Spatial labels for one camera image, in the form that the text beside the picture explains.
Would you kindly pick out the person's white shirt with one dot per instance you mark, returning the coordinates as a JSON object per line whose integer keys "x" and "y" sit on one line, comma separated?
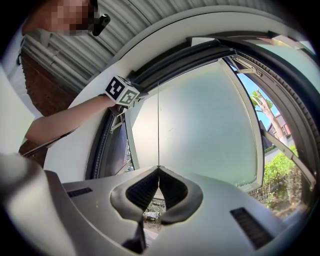
{"x": 15, "y": 112}

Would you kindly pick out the person's head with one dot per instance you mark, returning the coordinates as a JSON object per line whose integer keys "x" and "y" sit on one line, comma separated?
{"x": 62, "y": 17}

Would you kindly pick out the metal window stay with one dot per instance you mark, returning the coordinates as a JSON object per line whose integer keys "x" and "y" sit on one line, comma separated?
{"x": 287, "y": 155}
{"x": 117, "y": 123}

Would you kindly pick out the tree trunk with leaves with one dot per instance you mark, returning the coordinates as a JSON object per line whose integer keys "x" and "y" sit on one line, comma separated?
{"x": 268, "y": 112}

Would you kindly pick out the black head-worn camera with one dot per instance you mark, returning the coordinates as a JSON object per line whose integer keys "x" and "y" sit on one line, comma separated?
{"x": 101, "y": 23}

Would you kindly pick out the green shrub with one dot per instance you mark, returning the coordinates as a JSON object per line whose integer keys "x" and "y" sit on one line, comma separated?
{"x": 282, "y": 180}

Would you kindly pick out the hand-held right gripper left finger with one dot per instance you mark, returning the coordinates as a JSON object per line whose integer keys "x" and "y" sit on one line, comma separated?
{"x": 100, "y": 212}

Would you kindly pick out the frosted glass window sash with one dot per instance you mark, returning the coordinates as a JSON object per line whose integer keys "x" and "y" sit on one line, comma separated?
{"x": 200, "y": 125}

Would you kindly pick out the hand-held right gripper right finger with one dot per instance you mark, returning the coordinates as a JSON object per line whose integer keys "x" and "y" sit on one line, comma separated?
{"x": 212, "y": 212}

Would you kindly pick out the person's left forearm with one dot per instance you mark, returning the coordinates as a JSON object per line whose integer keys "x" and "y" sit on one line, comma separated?
{"x": 70, "y": 117}

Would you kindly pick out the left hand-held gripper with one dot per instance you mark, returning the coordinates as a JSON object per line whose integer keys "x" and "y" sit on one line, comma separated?
{"x": 117, "y": 91}

